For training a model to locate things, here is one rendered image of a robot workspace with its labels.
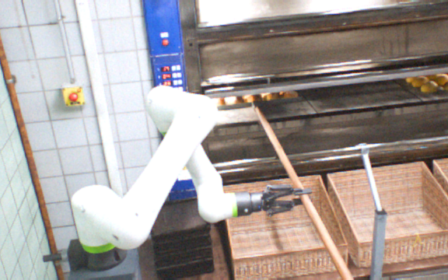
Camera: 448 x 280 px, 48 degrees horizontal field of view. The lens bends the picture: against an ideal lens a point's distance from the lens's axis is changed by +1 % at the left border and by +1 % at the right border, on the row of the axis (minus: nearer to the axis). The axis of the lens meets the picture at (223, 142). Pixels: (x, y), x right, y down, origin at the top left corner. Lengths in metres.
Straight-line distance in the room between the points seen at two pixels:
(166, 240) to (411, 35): 1.57
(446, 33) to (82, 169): 1.96
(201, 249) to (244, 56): 0.96
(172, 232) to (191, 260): 0.20
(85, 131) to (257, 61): 0.92
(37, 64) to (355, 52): 1.53
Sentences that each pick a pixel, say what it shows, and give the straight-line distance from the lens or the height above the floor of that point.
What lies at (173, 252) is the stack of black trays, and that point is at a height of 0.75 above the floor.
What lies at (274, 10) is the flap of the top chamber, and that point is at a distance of 2.43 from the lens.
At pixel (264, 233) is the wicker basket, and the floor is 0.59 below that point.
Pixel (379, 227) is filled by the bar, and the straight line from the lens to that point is 2.35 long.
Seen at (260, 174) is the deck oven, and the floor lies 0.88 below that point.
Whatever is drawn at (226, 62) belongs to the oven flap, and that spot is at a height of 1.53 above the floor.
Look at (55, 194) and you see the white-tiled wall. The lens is 2.76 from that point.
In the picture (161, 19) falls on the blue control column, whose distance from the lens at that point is 2.36.
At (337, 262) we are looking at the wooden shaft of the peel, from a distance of 1.61.
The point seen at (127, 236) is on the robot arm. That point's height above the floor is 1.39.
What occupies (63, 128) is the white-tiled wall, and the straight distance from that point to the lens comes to 2.59.
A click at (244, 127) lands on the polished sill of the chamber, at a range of 2.59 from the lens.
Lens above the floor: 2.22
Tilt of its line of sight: 25 degrees down
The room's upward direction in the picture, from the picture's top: 4 degrees counter-clockwise
